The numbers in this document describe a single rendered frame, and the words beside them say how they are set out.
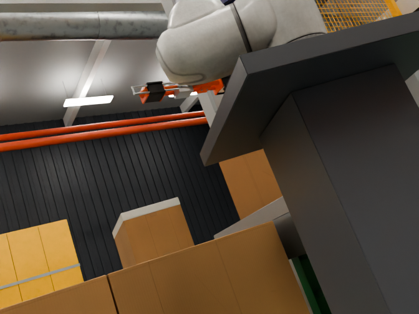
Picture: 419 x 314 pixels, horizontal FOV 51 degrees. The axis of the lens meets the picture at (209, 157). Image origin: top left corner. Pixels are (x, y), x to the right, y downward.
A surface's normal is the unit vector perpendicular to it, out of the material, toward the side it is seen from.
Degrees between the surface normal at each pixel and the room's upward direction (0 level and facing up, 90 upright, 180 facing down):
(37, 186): 90
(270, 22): 103
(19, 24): 135
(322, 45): 90
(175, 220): 90
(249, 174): 90
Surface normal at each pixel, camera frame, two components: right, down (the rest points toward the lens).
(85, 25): 0.57, 0.36
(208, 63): 0.04, 0.58
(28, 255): 0.46, -0.40
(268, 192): -0.84, 0.18
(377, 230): 0.15, -0.32
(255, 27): -0.22, 0.18
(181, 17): -0.45, -0.42
